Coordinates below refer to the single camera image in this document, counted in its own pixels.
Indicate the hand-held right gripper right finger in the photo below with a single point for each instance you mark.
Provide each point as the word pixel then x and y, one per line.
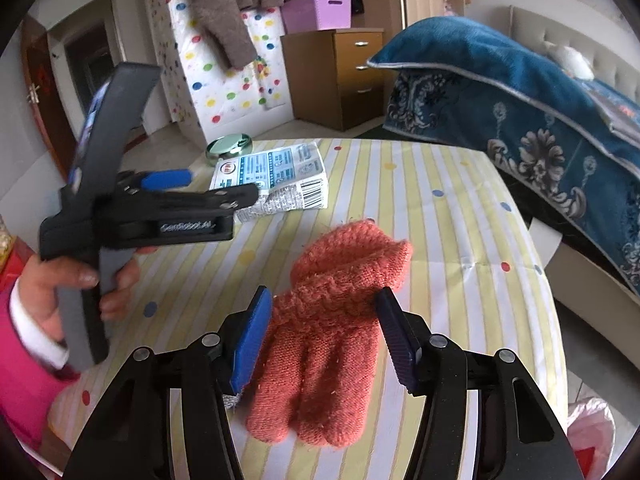
pixel 397 345

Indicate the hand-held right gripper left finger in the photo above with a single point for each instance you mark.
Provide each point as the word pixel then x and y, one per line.
pixel 250 345

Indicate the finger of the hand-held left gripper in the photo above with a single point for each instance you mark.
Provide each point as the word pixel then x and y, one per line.
pixel 167 178
pixel 235 197

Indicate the orange knitted glove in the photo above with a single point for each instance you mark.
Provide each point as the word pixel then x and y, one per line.
pixel 325 340

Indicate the pink trash bag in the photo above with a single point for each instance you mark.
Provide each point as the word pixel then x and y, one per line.
pixel 592 440

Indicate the person's left forearm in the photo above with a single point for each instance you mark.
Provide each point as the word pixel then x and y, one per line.
pixel 25 370

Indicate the person's left hand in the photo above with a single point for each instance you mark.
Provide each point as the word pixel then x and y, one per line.
pixel 45 290

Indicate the tissue packet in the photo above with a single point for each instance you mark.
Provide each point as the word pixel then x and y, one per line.
pixel 280 170

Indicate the brown wooden door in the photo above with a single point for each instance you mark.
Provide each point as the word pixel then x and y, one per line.
pixel 50 110

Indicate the polka dot mattress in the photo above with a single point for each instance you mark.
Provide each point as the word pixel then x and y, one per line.
pixel 220 95

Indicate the striped dotted tablecloth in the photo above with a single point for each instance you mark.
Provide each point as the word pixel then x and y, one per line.
pixel 440 240

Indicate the pale patterned panel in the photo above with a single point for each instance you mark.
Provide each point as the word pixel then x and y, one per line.
pixel 157 35

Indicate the wooden nightstand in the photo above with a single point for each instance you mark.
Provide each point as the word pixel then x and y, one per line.
pixel 345 80

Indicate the white paper tag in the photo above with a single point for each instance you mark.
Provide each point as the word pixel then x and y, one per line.
pixel 545 242

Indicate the brown fleece coat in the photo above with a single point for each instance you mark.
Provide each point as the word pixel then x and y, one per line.
pixel 225 5

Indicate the purple storage box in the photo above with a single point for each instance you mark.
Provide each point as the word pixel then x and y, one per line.
pixel 320 12

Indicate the bed with blue blanket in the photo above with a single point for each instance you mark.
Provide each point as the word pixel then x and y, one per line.
pixel 500 110

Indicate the folded grey cloth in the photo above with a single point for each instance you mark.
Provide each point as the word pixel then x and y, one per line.
pixel 615 110

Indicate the white plush toy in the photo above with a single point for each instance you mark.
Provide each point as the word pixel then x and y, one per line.
pixel 570 60

